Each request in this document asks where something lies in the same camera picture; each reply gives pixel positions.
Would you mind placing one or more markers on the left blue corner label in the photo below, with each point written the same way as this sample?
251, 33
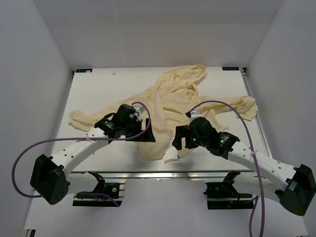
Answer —
83, 70

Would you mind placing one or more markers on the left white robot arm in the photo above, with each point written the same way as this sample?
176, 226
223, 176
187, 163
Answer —
52, 176

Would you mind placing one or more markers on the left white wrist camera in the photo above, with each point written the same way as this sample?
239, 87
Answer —
139, 109

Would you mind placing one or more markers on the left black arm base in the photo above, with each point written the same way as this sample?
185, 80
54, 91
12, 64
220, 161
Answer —
105, 194

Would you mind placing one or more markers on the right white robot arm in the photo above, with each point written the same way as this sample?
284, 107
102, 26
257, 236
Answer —
293, 187

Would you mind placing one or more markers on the right blue corner label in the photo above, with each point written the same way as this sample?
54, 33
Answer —
230, 68

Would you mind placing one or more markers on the cream yellow jacket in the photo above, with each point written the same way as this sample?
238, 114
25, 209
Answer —
174, 93

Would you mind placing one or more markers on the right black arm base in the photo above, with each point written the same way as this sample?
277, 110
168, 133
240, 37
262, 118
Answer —
223, 196

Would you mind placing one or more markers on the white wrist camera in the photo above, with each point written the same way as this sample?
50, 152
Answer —
192, 115
139, 109

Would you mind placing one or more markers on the blue corner label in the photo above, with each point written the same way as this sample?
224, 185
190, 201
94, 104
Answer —
230, 68
83, 70

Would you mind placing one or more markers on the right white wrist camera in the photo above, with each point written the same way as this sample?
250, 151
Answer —
192, 115

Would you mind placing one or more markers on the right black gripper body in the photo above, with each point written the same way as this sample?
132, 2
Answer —
193, 141

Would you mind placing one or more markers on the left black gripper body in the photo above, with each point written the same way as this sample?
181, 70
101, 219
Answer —
133, 128

